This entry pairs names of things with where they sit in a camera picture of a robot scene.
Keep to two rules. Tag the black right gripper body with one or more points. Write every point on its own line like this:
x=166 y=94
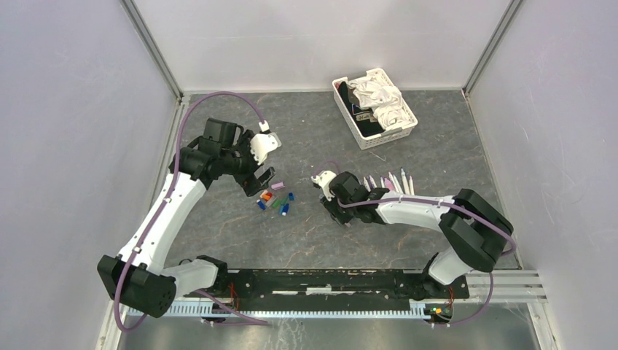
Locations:
x=342 y=214

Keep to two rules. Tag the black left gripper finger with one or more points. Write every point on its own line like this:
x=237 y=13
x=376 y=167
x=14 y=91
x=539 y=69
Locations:
x=264 y=179
x=253 y=187

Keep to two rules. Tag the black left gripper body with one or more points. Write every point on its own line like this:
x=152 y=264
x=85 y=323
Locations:
x=246 y=163

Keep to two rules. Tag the pink highlighter cap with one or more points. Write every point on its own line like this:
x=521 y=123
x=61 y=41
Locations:
x=277 y=186

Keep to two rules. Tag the clear pen cap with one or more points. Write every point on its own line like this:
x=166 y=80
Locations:
x=271 y=201

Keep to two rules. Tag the pink highlighter pen body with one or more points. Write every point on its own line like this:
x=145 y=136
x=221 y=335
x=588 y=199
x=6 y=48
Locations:
x=389 y=184

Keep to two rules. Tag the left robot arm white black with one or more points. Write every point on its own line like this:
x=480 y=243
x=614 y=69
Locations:
x=137 y=276

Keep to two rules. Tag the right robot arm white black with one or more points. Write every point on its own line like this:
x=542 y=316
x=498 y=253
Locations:
x=478 y=234

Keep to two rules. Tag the orange capped white marker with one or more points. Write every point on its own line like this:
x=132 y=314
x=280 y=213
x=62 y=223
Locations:
x=411 y=185

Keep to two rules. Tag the black item in basket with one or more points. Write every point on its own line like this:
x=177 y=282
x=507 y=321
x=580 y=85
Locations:
x=363 y=118

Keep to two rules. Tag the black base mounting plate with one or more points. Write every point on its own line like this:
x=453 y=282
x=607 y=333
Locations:
x=333 y=289

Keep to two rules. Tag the white plastic basket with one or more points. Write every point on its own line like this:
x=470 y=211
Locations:
x=381 y=138

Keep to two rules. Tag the crumpled white cloth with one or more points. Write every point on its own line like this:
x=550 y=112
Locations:
x=377 y=91

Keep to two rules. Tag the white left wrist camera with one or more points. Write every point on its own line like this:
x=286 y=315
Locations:
x=262 y=144

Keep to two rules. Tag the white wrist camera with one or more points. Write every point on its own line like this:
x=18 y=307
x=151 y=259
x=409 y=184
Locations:
x=322 y=181
x=262 y=144

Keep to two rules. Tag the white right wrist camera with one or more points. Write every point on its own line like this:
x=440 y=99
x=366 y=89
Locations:
x=322 y=181

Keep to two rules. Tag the aluminium frame rail left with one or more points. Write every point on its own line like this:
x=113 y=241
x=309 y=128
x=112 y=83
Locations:
x=169 y=148

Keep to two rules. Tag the aluminium frame rail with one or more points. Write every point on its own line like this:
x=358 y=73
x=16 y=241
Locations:
x=509 y=286
x=169 y=148

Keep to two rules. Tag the white slotted cable duct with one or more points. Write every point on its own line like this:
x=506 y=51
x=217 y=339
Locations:
x=207 y=309

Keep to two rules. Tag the aluminium frame rail front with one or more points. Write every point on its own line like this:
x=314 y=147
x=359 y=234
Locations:
x=509 y=286

